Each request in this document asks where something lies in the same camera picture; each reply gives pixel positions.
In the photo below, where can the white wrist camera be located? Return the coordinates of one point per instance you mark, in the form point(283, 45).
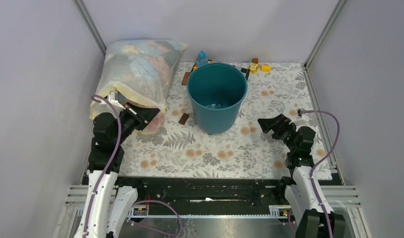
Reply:
point(301, 120)
point(113, 98)

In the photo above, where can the yellow toy figure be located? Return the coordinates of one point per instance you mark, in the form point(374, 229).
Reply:
point(253, 66)

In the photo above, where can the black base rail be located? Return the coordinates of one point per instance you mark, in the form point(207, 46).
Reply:
point(209, 196)

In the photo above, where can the yellow toy block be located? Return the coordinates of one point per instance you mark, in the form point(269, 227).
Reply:
point(265, 68)

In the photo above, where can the floral patterned table mat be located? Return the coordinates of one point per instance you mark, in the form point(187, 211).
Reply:
point(243, 151)

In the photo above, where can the teal plastic trash bin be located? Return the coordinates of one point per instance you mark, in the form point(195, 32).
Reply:
point(216, 91)

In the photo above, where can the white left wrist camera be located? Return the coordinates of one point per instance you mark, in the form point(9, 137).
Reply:
point(113, 98)

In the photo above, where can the brown block behind bin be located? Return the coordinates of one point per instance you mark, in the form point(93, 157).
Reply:
point(185, 78)

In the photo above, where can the large translucent yellow-trimmed bag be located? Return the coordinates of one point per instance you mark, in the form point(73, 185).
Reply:
point(142, 71)

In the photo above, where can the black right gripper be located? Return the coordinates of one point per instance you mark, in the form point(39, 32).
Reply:
point(281, 121)

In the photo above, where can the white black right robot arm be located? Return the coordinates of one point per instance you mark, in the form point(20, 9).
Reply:
point(314, 216)

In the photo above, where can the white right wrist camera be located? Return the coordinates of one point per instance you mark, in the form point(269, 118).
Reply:
point(301, 120)

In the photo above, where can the small brown wooden block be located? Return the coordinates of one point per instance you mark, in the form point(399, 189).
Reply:
point(183, 119)

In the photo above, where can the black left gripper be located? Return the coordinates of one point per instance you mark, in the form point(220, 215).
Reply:
point(145, 115)

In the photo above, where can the blue toy figure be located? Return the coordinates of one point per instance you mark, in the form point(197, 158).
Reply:
point(201, 60)

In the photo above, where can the black white checkerboard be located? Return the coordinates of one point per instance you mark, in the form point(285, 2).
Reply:
point(244, 70)

